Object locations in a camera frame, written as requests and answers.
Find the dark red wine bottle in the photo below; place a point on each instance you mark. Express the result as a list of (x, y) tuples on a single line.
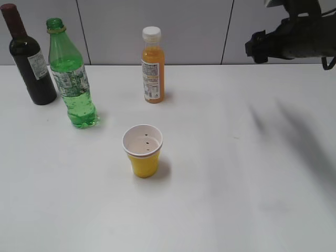
[(29, 59)]

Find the orange juice bottle white cap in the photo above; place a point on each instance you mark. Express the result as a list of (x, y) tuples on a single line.
[(153, 62)]

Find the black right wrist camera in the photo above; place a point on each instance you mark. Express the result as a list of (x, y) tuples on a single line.
[(296, 7)]

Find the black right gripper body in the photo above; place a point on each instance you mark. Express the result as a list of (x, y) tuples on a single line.
[(305, 38)]

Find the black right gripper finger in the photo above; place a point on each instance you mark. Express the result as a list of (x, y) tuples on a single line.
[(256, 48)]

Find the green sprite bottle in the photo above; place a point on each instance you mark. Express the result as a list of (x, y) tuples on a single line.
[(68, 69)]

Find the yellow paper cup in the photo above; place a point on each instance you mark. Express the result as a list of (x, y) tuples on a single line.
[(142, 144)]

